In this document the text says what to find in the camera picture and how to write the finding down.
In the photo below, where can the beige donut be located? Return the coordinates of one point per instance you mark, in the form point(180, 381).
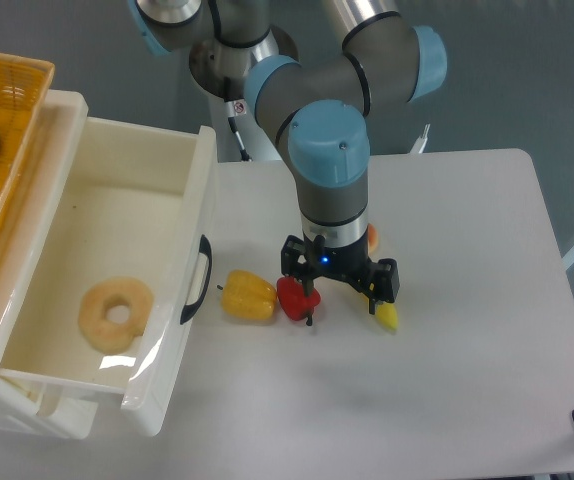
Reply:
point(114, 312)

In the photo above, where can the yellow banana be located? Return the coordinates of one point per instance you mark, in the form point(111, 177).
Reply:
point(385, 315)

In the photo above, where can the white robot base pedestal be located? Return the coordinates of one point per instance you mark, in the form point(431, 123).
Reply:
point(247, 125)

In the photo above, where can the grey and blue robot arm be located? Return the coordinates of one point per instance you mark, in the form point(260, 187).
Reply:
point(315, 118)

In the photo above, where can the white drawer cabinet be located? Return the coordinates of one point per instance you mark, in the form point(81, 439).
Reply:
point(35, 407)

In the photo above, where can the black top drawer handle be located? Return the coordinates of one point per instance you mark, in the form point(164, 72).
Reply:
point(200, 281)

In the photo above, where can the yellow bell pepper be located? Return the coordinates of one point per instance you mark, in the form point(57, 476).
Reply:
point(247, 296)

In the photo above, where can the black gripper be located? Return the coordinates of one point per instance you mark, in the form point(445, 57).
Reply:
point(307, 260)

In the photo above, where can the red bell pepper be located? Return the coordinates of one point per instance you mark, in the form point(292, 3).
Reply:
point(294, 302)

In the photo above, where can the orange knotted bread roll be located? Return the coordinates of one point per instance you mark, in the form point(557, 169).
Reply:
point(373, 238)

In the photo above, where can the white bracket behind table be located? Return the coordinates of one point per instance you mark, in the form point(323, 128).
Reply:
point(420, 143)

